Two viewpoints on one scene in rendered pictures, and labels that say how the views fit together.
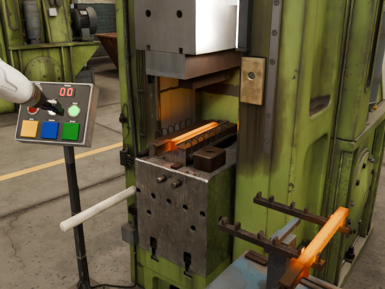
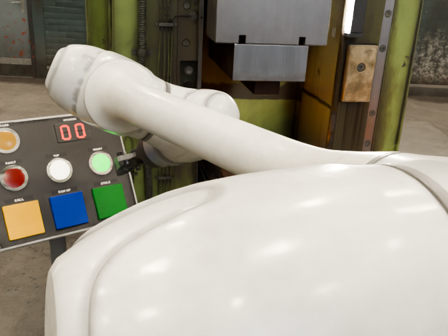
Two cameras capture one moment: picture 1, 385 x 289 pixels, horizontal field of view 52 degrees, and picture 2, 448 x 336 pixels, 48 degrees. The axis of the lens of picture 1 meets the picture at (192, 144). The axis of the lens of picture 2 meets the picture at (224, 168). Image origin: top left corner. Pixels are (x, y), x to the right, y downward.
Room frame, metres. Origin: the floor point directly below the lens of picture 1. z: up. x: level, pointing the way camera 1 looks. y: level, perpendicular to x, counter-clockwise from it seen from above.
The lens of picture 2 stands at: (0.73, 1.16, 1.53)
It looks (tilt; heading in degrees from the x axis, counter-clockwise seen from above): 21 degrees down; 313
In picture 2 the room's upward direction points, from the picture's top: 3 degrees clockwise
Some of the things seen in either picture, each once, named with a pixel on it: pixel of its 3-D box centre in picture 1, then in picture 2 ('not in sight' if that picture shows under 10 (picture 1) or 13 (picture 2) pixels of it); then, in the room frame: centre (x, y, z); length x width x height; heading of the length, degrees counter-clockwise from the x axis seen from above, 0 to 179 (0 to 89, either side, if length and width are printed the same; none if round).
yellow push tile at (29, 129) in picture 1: (30, 129); (23, 220); (1.70, 0.73, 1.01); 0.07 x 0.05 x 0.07; 79
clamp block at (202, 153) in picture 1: (209, 159); not in sight; (1.48, -0.07, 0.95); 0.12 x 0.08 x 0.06; 144
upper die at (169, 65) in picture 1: (196, 58); (252, 51); (1.71, -0.01, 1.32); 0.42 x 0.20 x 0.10; 144
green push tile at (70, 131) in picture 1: (71, 131); (109, 201); (1.66, 0.54, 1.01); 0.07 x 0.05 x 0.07; 79
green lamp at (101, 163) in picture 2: (74, 110); (101, 163); (1.70, 0.53, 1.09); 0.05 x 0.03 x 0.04; 54
